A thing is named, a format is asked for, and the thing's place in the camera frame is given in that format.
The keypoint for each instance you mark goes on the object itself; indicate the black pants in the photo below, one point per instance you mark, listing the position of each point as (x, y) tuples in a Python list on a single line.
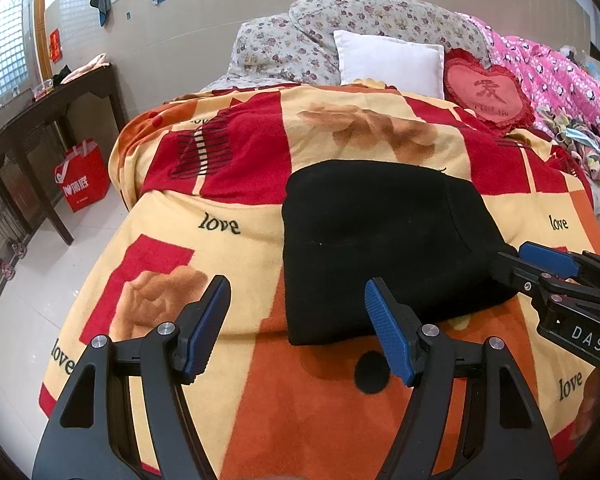
[(380, 240)]

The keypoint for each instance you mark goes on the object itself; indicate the glass ashtray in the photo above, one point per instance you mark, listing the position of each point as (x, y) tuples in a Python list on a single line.
[(44, 90)]

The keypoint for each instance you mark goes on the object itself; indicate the red paper sign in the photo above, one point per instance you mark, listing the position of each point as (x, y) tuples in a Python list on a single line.
[(55, 45)]

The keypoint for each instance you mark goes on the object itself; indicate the red shopping bag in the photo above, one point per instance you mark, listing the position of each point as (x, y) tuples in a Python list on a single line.
[(82, 180)]

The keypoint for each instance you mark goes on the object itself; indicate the pink printed quilt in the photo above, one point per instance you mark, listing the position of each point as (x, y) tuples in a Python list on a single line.
[(555, 75)]

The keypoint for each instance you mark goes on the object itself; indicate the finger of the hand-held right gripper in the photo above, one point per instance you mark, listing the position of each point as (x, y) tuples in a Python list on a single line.
[(550, 260), (515, 272)]

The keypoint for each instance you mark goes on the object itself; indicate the dark wooden table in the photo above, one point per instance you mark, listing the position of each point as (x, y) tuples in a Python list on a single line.
[(45, 110)]

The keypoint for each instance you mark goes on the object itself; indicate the pink slipper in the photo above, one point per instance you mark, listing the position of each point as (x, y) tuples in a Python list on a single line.
[(6, 269), (18, 250)]

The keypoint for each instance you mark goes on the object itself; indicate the multicoloured crumpled cloth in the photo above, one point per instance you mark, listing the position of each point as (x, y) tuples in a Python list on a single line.
[(580, 135)]

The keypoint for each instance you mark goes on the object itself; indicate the pink towel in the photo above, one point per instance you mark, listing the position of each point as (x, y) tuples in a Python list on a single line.
[(87, 67)]

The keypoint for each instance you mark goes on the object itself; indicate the white pillow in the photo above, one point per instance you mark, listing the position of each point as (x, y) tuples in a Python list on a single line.
[(390, 60)]

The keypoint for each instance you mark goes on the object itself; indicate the red heart-shaped cushion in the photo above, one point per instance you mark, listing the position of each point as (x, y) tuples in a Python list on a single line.
[(490, 95)]

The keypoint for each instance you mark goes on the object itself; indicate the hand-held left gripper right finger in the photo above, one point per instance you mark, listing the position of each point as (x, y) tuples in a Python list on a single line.
[(385, 330)]

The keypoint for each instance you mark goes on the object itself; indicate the floral grey quilt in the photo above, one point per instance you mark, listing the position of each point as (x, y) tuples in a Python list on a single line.
[(280, 45)]

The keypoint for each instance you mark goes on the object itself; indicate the red and cream printed blanket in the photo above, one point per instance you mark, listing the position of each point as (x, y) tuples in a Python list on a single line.
[(230, 260)]

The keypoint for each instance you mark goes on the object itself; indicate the glass block window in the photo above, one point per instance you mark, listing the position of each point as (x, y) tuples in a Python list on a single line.
[(5, 50)]

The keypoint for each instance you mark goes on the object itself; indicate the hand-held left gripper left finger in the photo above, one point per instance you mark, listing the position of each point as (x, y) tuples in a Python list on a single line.
[(210, 330)]

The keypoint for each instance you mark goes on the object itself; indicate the black item on table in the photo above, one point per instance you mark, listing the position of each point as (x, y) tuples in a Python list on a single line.
[(62, 76)]

